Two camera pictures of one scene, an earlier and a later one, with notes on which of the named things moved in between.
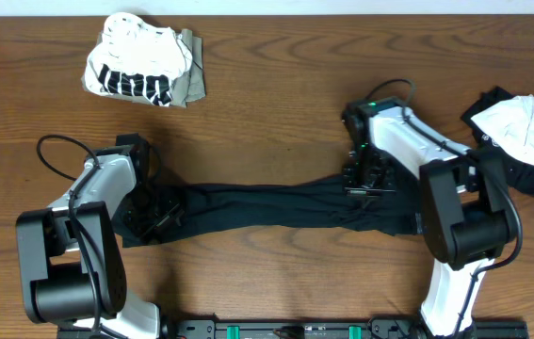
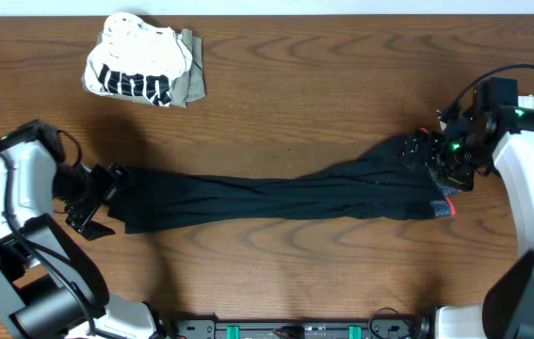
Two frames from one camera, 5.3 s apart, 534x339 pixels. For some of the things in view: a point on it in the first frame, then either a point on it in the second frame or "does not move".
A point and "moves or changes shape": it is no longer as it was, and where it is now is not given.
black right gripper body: (370, 177) → (451, 159)
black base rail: (379, 328) does not move
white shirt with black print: (137, 60) does not move
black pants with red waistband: (228, 209) moves or changes shape
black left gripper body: (150, 209) → (102, 186)
